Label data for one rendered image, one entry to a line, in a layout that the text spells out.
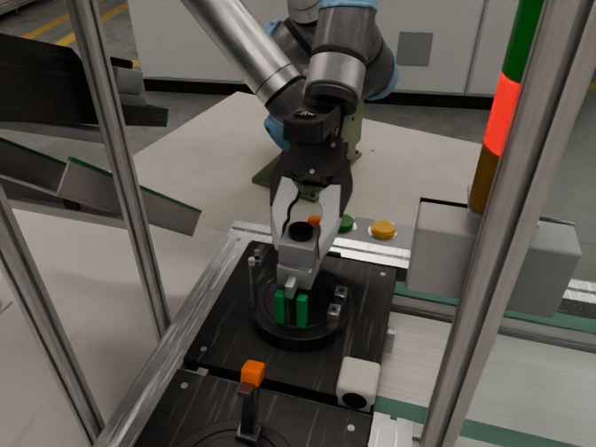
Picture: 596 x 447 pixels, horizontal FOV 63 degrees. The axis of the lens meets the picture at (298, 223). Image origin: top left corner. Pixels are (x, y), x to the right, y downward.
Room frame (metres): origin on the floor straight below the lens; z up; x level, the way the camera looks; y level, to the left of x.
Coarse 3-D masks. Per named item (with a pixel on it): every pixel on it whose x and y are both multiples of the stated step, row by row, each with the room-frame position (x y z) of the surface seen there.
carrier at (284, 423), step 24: (192, 384) 0.35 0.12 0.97; (216, 384) 0.35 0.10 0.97; (168, 408) 0.32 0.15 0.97; (192, 408) 0.32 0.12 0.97; (216, 408) 0.32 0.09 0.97; (240, 408) 0.32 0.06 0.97; (264, 408) 0.32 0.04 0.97; (288, 408) 0.32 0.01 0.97; (312, 408) 0.32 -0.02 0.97; (144, 432) 0.29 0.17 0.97; (168, 432) 0.29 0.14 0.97; (192, 432) 0.29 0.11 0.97; (216, 432) 0.28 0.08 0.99; (240, 432) 0.27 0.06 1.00; (264, 432) 0.27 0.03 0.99; (288, 432) 0.29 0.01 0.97; (312, 432) 0.29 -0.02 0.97; (336, 432) 0.29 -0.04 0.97; (360, 432) 0.29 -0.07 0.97
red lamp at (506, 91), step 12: (504, 84) 0.30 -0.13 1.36; (516, 84) 0.29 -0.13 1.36; (504, 96) 0.30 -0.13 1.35; (516, 96) 0.29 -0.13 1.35; (492, 108) 0.31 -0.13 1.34; (504, 108) 0.29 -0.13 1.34; (492, 120) 0.30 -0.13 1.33; (504, 120) 0.29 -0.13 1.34; (492, 132) 0.30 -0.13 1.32; (504, 132) 0.29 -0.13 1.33; (492, 144) 0.29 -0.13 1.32
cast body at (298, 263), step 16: (288, 224) 0.49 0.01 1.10; (304, 224) 0.47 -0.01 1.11; (288, 240) 0.45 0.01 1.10; (304, 240) 0.45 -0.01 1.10; (288, 256) 0.44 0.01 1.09; (304, 256) 0.44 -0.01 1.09; (288, 272) 0.44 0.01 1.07; (304, 272) 0.43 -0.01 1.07; (288, 288) 0.42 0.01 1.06; (304, 288) 0.43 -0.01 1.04
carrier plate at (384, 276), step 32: (224, 288) 0.51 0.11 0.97; (352, 288) 0.51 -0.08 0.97; (384, 288) 0.51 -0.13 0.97; (224, 320) 0.45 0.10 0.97; (352, 320) 0.45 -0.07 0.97; (384, 320) 0.45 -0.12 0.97; (192, 352) 0.39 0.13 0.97; (224, 352) 0.39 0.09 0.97; (256, 352) 0.39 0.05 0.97; (288, 352) 0.39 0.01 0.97; (320, 352) 0.39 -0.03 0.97; (352, 352) 0.39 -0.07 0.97; (288, 384) 0.35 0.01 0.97; (320, 384) 0.35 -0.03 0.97
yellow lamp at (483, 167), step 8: (488, 152) 0.30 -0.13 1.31; (480, 160) 0.30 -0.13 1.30; (488, 160) 0.29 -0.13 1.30; (496, 160) 0.29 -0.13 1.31; (480, 168) 0.30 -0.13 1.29; (488, 168) 0.29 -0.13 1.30; (496, 168) 0.29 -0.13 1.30; (480, 176) 0.30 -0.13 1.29; (488, 176) 0.29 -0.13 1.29; (472, 184) 0.31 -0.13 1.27; (480, 184) 0.30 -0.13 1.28; (488, 184) 0.29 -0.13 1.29; (472, 192) 0.30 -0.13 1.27; (480, 192) 0.29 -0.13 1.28; (488, 192) 0.29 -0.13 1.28; (472, 200) 0.30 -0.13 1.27; (480, 200) 0.29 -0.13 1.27; (480, 208) 0.29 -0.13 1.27
